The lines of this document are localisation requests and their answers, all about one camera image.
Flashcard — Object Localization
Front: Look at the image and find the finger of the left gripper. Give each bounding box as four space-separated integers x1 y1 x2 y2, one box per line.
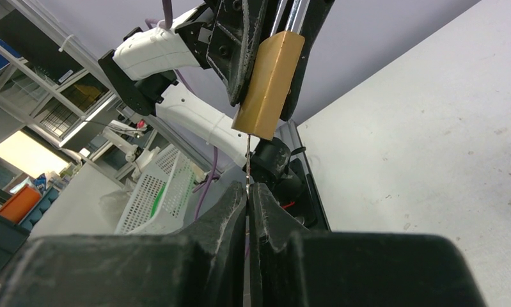
206 0 268 106
280 1 334 122

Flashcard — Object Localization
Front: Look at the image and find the orange storage bin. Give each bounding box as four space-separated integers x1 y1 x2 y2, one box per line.
0 185 41 223

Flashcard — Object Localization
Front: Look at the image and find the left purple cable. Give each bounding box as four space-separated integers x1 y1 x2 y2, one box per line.
144 0 222 221

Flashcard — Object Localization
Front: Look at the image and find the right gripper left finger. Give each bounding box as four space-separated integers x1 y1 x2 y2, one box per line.
179 181 248 306

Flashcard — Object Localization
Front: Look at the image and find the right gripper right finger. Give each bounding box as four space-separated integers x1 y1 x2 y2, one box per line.
248 183 308 306

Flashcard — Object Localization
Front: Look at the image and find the brass padlock long shackle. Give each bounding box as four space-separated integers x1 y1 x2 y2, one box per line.
232 0 310 149

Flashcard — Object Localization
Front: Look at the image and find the white plastic basket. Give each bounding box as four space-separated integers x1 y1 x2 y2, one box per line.
114 145 196 235

